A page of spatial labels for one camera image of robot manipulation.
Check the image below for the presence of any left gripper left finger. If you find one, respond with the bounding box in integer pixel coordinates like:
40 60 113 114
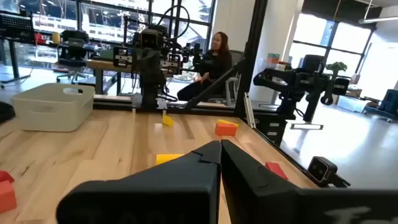
55 139 223 224

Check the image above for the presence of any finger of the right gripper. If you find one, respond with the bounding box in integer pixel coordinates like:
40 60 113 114
152 60 167 91
139 60 153 91

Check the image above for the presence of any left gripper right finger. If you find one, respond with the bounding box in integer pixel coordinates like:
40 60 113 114
220 139 398 224

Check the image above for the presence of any yellow cylinder block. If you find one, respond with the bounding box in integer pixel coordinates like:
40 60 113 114
155 152 185 166

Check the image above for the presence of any red rectangular block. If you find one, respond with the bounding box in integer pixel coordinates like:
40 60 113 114
264 161 289 180
0 170 16 184

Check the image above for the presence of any yellow square block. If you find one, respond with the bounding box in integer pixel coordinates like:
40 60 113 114
162 114 175 128

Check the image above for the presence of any long yellow block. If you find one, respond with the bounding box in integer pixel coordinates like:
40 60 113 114
216 119 240 128

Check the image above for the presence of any orange rectangular block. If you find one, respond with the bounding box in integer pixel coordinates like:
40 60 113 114
215 122 238 137

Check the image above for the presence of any small orange block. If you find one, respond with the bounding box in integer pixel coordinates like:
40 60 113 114
0 180 17 215

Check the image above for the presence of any wooden desk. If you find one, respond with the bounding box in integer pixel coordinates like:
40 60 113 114
86 58 141 96

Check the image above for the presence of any black office chair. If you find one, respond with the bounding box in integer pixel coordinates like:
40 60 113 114
57 29 91 85

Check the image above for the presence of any person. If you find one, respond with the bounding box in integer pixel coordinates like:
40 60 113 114
176 30 234 102

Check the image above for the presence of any black drawer cabinet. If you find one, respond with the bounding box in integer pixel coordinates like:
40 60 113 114
254 112 296 147

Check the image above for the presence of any grey office chair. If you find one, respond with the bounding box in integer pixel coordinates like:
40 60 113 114
223 49 246 106

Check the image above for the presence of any light grey plastic bin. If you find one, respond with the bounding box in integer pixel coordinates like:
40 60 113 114
11 83 96 133

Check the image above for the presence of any black standing desk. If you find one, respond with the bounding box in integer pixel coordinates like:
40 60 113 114
0 12 35 85

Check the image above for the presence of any green potted plant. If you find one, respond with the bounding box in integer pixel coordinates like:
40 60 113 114
325 61 348 80

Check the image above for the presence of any blue armchair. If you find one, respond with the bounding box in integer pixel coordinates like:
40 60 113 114
363 89 398 123

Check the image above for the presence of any white ceiling light strip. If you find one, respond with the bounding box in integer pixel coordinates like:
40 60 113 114
358 15 398 25

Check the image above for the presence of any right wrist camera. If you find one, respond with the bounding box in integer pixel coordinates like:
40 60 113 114
140 29 163 50

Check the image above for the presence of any black depth camera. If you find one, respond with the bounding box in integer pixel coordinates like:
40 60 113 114
306 155 352 189

